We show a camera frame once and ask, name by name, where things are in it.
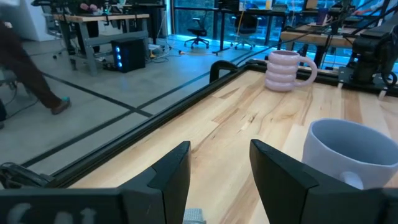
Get black office chair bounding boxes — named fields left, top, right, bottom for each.
left=183, top=17, right=210, bottom=50
left=229, top=14, right=259, bottom=50

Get blue-grey mug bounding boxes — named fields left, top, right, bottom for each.
left=301, top=118, right=398, bottom=190

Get black computer tower blue lights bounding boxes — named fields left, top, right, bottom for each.
left=111, top=37, right=146, bottom=73

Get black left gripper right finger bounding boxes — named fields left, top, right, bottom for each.
left=249, top=139, right=398, bottom=224

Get wood-topped grey workbench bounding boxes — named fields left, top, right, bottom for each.
left=52, top=13, right=150, bottom=77

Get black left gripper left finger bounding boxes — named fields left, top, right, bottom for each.
left=0, top=141, right=192, bottom=224

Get lilac ribbed mug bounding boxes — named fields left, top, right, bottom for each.
left=264, top=50, right=318, bottom=93

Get walking person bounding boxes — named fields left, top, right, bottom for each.
left=0, top=20, right=72, bottom=116

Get white building pillar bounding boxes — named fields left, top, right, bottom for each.
left=0, top=0, right=57, bottom=42

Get grey folded cloth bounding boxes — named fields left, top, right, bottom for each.
left=183, top=208, right=206, bottom=224

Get black aluminium table frame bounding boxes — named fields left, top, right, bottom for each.
left=46, top=60, right=398, bottom=189

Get wooden bench with black frame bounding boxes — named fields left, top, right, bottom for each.
left=279, top=23, right=368, bottom=68

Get black-framed desk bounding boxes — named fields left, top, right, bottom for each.
left=214, top=6, right=290, bottom=56

